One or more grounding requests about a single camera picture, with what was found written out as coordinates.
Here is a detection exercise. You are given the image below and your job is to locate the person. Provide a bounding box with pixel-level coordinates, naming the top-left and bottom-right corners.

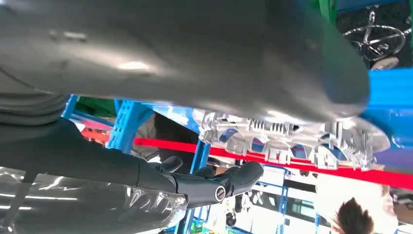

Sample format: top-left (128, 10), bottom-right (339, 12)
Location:
top-left (370, 56), bottom-right (400, 71)
top-left (314, 175), bottom-right (401, 234)
top-left (131, 113), bottom-right (200, 175)

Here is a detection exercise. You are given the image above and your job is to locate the red barrier belt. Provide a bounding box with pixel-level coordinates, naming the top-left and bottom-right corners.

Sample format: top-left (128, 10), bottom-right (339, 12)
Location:
top-left (80, 128), bottom-right (413, 191)

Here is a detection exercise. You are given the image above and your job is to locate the blue steel shelf rack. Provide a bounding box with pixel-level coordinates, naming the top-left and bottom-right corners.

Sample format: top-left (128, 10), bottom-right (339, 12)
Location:
top-left (61, 67), bottom-right (413, 234)

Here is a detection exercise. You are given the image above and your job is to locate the green plastic crate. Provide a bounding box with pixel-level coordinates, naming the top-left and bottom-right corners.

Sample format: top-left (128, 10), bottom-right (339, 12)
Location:
top-left (309, 0), bottom-right (338, 25)
top-left (76, 96), bottom-right (117, 117)

